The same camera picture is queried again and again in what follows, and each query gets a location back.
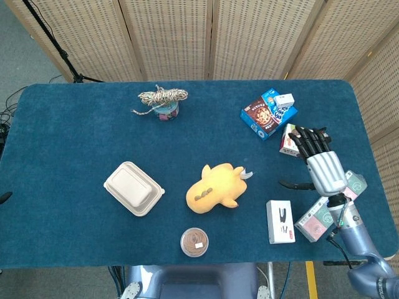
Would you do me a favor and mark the small white cardboard box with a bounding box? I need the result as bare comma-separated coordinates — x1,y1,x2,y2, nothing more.
273,93,296,107

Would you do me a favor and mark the black floor cable bundle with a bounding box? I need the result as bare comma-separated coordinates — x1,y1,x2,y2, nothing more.
0,74,63,156

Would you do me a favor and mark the clear jar of binder clips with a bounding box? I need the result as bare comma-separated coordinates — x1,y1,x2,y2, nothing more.
153,101,180,121

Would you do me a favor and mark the white red biscuit box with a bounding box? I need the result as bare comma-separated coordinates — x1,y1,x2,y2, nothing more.
279,123,302,158

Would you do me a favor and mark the clear jar of rubber bands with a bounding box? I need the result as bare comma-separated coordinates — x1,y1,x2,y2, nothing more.
180,227,209,258

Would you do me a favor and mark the beige pulp takeout container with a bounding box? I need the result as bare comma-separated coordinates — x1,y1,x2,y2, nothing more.
103,161,166,217

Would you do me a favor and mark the blue chocolate cookie box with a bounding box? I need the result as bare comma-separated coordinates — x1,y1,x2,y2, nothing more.
239,87,299,141

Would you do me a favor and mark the yellow plush dinosaur toy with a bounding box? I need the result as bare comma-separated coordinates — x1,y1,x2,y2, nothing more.
186,163,256,215

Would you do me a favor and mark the dark blue carpeted table top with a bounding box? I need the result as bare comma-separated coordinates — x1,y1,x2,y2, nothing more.
0,79,399,269

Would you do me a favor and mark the black tripod stand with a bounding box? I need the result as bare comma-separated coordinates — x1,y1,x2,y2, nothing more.
21,0,105,84

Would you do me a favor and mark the coiled speckled rope bundle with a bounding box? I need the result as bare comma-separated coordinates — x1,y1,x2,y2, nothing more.
130,84,190,116

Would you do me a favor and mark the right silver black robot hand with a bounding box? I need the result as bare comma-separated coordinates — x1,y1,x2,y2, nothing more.
279,125,349,197

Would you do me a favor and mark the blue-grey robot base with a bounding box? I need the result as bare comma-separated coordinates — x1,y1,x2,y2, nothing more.
120,263,275,299

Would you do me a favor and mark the white stapler packaging box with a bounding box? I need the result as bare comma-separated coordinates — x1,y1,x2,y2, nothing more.
266,199,296,244

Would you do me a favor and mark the pastel tissue multipack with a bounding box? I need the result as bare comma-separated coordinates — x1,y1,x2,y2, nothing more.
294,169,368,243

